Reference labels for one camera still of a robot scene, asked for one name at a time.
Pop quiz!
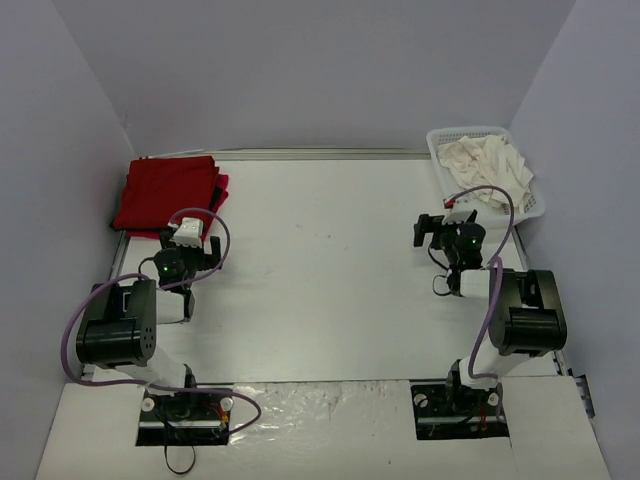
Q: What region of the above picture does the white t-shirt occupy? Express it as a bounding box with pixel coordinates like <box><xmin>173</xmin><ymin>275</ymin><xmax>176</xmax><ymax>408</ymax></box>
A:
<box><xmin>437</xmin><ymin>134</ymin><xmax>534</xmax><ymax>213</ymax></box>

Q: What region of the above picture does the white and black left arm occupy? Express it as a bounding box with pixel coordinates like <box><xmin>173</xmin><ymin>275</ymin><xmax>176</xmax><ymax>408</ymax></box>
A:
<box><xmin>68</xmin><ymin>230</ymin><xmax>229</xmax><ymax>418</ymax></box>

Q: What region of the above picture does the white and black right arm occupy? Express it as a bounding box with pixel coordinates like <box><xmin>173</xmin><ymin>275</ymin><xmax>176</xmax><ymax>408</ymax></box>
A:
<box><xmin>413</xmin><ymin>212</ymin><xmax>568</xmax><ymax>413</ymax></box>

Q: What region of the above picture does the white plastic basket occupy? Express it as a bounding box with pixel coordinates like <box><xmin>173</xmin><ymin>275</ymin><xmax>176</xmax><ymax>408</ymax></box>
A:
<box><xmin>426</xmin><ymin>126</ymin><xmax>545</xmax><ymax>229</ymax></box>

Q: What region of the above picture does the dark red folded t-shirt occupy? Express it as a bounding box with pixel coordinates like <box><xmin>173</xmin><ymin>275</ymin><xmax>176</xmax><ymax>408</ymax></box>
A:
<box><xmin>111</xmin><ymin>156</ymin><xmax>225</xmax><ymax>238</ymax></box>

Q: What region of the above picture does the white foam board front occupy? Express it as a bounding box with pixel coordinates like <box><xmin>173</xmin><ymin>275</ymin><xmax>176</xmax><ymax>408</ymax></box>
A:
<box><xmin>37</xmin><ymin>376</ymin><xmax>609</xmax><ymax>479</ymax></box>

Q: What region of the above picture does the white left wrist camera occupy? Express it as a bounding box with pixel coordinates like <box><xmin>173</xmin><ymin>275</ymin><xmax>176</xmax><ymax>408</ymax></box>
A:
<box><xmin>170</xmin><ymin>217</ymin><xmax>204</xmax><ymax>248</ymax></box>

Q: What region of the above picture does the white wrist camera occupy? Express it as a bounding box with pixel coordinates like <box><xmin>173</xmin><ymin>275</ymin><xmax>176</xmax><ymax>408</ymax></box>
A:
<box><xmin>442</xmin><ymin>203</ymin><xmax>478</xmax><ymax>225</ymax></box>
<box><xmin>170</xmin><ymin>217</ymin><xmax>204</xmax><ymax>248</ymax></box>

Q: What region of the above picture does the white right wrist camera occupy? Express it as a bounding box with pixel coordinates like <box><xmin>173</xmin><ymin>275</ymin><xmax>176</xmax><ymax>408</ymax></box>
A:
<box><xmin>442</xmin><ymin>203</ymin><xmax>478</xmax><ymax>225</ymax></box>

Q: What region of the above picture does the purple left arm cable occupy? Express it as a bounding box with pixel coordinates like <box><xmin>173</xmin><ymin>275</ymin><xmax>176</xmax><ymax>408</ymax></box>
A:
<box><xmin>60</xmin><ymin>207</ymin><xmax>262</xmax><ymax>434</ymax></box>

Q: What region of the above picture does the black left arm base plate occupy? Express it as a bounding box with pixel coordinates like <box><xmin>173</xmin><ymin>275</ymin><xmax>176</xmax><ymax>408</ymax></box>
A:
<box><xmin>136</xmin><ymin>388</ymin><xmax>233</xmax><ymax>447</ymax></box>

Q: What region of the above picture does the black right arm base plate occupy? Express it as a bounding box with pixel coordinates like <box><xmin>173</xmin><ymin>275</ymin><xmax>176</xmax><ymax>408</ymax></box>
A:
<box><xmin>410</xmin><ymin>380</ymin><xmax>510</xmax><ymax>441</ymax></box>

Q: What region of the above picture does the thin black cable loop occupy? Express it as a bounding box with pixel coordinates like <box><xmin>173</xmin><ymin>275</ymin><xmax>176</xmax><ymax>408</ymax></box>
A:
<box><xmin>163</xmin><ymin>424</ymin><xmax>197</xmax><ymax>475</ymax></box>

